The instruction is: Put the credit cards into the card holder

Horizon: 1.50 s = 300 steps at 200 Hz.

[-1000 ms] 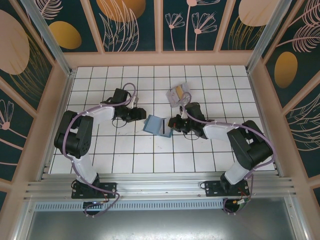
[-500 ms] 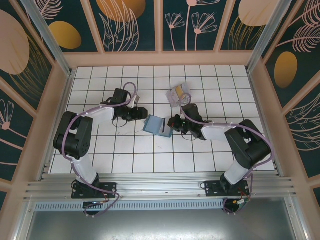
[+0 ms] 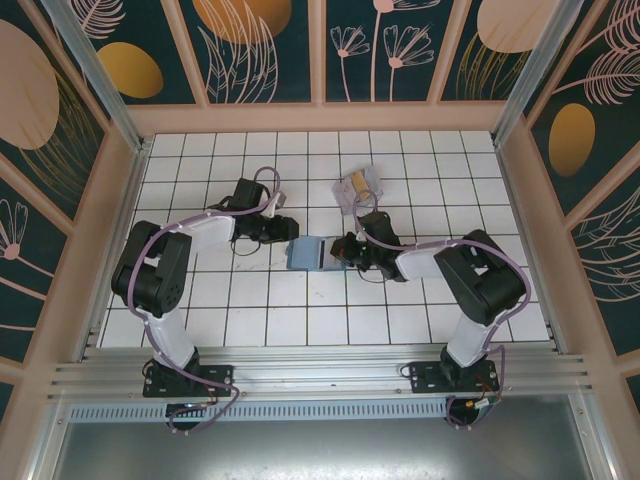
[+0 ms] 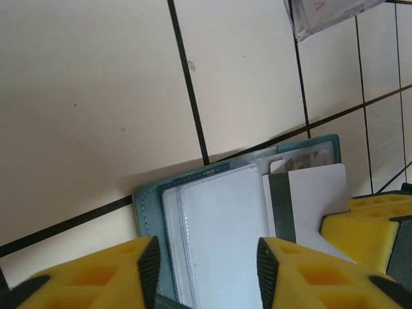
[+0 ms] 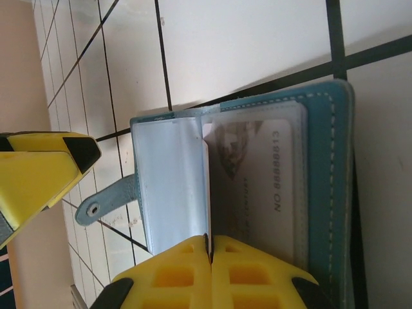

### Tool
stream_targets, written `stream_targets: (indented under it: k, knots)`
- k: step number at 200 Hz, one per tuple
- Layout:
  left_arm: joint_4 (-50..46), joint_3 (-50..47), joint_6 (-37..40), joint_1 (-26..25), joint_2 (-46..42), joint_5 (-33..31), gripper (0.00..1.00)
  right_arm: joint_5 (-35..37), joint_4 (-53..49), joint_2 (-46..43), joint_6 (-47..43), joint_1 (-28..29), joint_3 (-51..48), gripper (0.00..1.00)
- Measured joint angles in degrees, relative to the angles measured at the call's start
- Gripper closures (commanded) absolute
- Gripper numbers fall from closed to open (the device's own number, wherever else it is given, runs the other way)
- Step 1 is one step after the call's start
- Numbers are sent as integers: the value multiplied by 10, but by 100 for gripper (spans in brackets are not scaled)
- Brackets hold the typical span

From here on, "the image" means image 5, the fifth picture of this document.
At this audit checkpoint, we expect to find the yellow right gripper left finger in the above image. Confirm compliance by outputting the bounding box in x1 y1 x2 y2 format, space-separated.
91 235 213 309

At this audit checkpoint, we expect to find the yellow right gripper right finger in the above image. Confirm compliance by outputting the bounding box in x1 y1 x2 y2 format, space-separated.
211 234 320 309

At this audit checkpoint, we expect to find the white Chlitina card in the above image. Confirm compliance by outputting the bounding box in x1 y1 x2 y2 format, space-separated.
201 124 216 258

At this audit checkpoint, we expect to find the silver diamond print card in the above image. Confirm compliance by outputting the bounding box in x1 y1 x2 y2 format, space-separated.
205 118 303 268

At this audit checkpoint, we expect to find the teal leather card holder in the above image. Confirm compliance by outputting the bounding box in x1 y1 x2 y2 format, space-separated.
74 79 357 309

